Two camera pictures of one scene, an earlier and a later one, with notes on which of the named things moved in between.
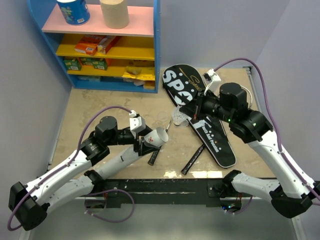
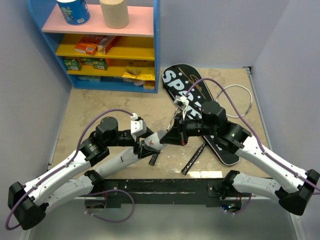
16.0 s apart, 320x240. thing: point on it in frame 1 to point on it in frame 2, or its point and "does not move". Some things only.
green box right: x=100 y=63 does not move
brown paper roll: x=115 y=13 does not move
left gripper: x=142 y=149 does not move
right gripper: x=189 y=108 to x=174 y=136
